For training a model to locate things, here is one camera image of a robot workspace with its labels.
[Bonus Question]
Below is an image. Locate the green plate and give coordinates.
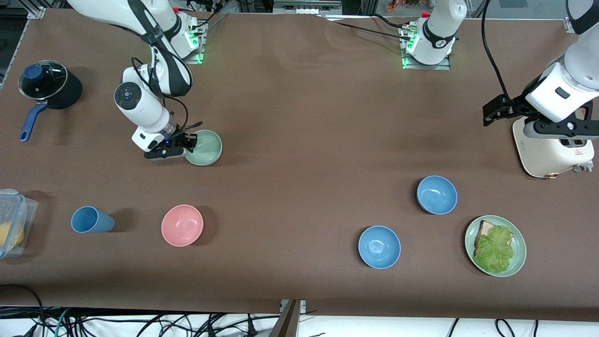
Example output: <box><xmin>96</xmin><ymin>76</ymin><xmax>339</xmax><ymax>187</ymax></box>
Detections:
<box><xmin>465</xmin><ymin>215</ymin><xmax>527</xmax><ymax>278</ymax></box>

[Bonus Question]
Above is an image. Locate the bread slice under lettuce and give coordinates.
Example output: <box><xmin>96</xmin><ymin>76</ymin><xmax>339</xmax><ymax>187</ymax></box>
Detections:
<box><xmin>474</xmin><ymin>220</ymin><xmax>514</xmax><ymax>256</ymax></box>

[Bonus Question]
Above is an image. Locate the brown table cover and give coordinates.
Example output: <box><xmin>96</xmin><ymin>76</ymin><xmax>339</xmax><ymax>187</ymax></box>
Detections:
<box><xmin>0</xmin><ymin>8</ymin><xmax>599</xmax><ymax>323</ymax></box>

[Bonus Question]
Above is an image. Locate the clear container with blue lid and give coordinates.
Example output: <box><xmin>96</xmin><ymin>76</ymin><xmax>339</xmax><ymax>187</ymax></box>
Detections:
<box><xmin>0</xmin><ymin>189</ymin><xmax>39</xmax><ymax>259</ymax></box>

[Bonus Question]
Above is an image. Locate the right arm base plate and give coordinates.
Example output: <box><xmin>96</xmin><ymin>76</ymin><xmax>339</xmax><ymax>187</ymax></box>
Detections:
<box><xmin>180</xmin><ymin>18</ymin><xmax>207</xmax><ymax>65</ymax></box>

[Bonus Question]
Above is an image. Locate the black pot with blue handle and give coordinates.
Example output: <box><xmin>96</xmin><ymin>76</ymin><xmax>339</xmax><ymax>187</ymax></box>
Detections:
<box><xmin>19</xmin><ymin>66</ymin><xmax>83</xmax><ymax>143</ymax></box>

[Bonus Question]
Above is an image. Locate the black looped cable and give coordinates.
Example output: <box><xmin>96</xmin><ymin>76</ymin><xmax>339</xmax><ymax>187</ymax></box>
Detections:
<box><xmin>0</xmin><ymin>284</ymin><xmax>46</xmax><ymax>337</ymax></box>

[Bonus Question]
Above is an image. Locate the pink bowl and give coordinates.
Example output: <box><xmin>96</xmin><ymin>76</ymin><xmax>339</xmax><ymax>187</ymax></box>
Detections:
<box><xmin>161</xmin><ymin>205</ymin><xmax>205</xmax><ymax>247</ymax></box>

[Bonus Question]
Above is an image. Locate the dark metal pole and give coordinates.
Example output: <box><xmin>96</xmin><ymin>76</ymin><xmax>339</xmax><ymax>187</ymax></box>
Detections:
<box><xmin>269</xmin><ymin>300</ymin><xmax>301</xmax><ymax>337</ymax></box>

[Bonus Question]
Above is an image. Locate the blue cup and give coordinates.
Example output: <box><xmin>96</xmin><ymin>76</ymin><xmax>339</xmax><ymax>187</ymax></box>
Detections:
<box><xmin>71</xmin><ymin>206</ymin><xmax>115</xmax><ymax>234</ymax></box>

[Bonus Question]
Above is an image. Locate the teal cable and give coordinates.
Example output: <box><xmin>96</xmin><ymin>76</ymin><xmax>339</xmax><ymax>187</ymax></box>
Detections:
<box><xmin>55</xmin><ymin>308</ymin><xmax>72</xmax><ymax>337</ymax></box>

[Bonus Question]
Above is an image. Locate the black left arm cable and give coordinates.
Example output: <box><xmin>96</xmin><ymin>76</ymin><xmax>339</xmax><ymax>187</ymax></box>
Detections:
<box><xmin>481</xmin><ymin>0</ymin><xmax>513</xmax><ymax>104</ymax></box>

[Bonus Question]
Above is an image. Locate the power strip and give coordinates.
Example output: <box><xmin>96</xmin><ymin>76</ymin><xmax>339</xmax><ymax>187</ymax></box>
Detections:
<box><xmin>185</xmin><ymin>0</ymin><xmax>225</xmax><ymax>14</ymax></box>

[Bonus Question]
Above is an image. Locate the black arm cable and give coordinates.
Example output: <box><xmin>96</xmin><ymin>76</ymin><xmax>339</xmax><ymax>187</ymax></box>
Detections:
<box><xmin>481</xmin><ymin>0</ymin><xmax>513</xmax><ymax>104</ymax></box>
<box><xmin>130</xmin><ymin>55</ymin><xmax>203</xmax><ymax>137</ymax></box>

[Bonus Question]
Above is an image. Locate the black base cable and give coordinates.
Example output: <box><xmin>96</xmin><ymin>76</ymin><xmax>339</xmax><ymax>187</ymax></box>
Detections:
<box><xmin>323</xmin><ymin>13</ymin><xmax>417</xmax><ymax>43</ymax></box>

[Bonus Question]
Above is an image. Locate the green lettuce leaf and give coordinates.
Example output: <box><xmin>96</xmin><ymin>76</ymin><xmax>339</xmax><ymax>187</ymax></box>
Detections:
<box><xmin>474</xmin><ymin>226</ymin><xmax>515</xmax><ymax>274</ymax></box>

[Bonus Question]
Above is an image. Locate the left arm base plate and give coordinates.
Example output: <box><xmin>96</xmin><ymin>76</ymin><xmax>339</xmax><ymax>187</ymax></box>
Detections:
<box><xmin>402</xmin><ymin>26</ymin><xmax>452</xmax><ymax>71</ymax></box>

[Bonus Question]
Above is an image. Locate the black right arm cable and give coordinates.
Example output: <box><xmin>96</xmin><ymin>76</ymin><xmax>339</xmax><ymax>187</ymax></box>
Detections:
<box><xmin>130</xmin><ymin>55</ymin><xmax>203</xmax><ymax>137</ymax></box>

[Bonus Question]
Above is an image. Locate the yellow fruit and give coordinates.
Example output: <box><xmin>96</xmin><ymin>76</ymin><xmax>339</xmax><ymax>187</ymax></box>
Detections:
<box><xmin>0</xmin><ymin>222</ymin><xmax>25</xmax><ymax>249</ymax></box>

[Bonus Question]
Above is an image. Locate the black pot with lid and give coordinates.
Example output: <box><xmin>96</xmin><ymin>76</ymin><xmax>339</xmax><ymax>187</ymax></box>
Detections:
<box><xmin>18</xmin><ymin>60</ymin><xmax>69</xmax><ymax>100</ymax></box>

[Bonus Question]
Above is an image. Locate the green bowl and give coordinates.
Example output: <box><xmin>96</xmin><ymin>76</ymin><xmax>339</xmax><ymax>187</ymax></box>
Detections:
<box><xmin>185</xmin><ymin>130</ymin><xmax>223</xmax><ymax>167</ymax></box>

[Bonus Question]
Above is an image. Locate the blue bowl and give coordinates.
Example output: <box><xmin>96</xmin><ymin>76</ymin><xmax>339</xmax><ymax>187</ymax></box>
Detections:
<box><xmin>416</xmin><ymin>176</ymin><xmax>458</xmax><ymax>215</ymax></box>
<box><xmin>358</xmin><ymin>225</ymin><xmax>402</xmax><ymax>270</ymax></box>

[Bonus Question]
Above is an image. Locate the cream toaster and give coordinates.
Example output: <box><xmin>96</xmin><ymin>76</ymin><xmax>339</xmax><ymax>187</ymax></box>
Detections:
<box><xmin>512</xmin><ymin>105</ymin><xmax>596</xmax><ymax>179</ymax></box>

